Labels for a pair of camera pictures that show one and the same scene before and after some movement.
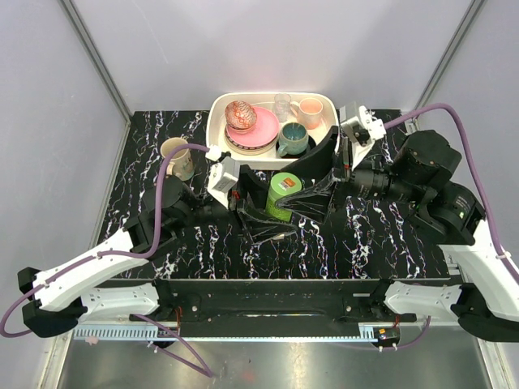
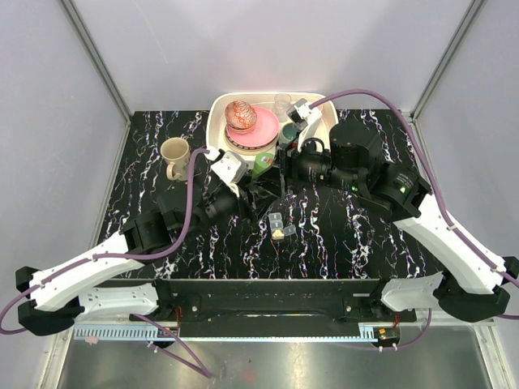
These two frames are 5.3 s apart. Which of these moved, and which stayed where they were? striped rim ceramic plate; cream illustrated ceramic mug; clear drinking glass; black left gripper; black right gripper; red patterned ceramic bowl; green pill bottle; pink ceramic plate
Moved: black left gripper; green pill bottle; black right gripper
Stayed: cream illustrated ceramic mug; pink ceramic plate; red patterned ceramic bowl; clear drinking glass; striped rim ceramic plate
